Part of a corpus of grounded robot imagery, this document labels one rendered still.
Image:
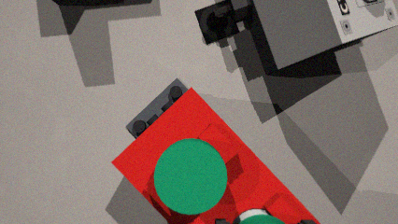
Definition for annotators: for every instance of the grey push-button control box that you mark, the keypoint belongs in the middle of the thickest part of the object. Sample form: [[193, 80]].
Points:
[[287, 32]]

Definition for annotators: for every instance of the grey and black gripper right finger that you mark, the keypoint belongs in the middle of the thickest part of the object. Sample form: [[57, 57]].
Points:
[[307, 221]]

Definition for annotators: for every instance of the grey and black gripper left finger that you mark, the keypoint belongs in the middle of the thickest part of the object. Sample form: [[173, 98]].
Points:
[[221, 221]]

